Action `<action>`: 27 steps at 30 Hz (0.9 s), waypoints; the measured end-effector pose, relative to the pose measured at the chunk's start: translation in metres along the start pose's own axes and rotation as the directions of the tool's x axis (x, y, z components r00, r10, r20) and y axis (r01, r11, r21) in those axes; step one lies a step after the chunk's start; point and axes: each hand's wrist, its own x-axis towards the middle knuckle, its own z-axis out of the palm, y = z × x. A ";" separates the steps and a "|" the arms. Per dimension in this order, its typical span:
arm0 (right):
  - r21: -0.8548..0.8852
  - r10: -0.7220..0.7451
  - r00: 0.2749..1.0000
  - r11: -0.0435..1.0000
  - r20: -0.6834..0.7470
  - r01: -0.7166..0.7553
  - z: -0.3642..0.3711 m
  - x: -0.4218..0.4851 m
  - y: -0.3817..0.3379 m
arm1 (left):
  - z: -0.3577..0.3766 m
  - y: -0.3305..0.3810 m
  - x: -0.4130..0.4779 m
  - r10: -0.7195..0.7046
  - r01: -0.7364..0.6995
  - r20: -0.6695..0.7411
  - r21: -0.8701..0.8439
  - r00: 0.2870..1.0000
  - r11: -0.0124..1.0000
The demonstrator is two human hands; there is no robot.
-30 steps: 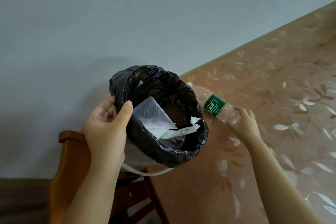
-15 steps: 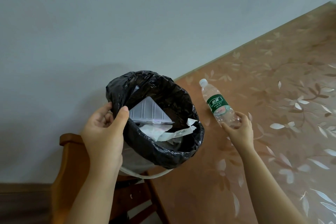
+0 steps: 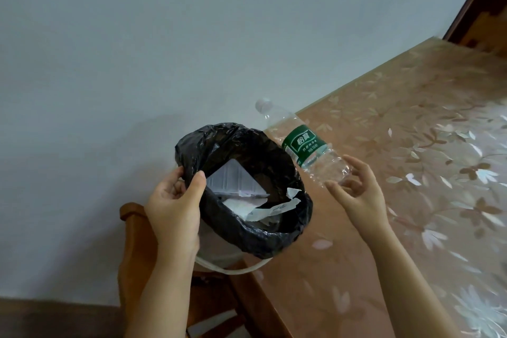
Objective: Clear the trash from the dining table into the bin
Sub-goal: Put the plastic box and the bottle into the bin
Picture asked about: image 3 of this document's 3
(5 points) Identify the person's right hand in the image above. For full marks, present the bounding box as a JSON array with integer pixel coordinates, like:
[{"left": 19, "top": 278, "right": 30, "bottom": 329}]
[{"left": 324, "top": 154, "right": 391, "bottom": 238}]

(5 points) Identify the person's left hand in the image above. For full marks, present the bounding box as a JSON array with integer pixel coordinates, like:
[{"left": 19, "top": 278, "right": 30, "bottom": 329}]
[{"left": 143, "top": 165, "right": 208, "bottom": 261}]

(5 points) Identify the square white paper piece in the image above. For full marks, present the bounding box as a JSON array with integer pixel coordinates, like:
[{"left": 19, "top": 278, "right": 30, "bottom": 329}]
[{"left": 223, "top": 195, "right": 267, "bottom": 220}]

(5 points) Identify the clear plastic water bottle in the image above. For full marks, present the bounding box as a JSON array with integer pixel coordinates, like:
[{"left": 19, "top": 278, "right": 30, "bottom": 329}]
[{"left": 255, "top": 98, "right": 353, "bottom": 188}]

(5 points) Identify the long white paper strip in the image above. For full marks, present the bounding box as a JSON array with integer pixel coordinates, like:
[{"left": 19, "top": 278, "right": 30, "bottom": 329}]
[{"left": 247, "top": 187, "right": 304, "bottom": 223}]

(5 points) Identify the trash bin with black bag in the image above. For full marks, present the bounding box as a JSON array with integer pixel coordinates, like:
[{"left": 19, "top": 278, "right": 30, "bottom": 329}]
[{"left": 175, "top": 123, "right": 314, "bottom": 275}]

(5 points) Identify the person's left forearm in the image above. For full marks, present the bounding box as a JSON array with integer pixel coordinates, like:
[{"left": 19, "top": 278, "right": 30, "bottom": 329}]
[{"left": 123, "top": 252, "right": 199, "bottom": 338}]

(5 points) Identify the person's right forearm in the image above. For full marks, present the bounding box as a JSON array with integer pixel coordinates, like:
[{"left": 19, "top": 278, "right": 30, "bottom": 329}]
[{"left": 358, "top": 222, "right": 472, "bottom": 338}]

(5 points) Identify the brown floral table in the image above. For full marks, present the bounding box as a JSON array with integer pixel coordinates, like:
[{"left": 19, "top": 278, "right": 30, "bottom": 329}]
[{"left": 229, "top": 35, "right": 507, "bottom": 338}]

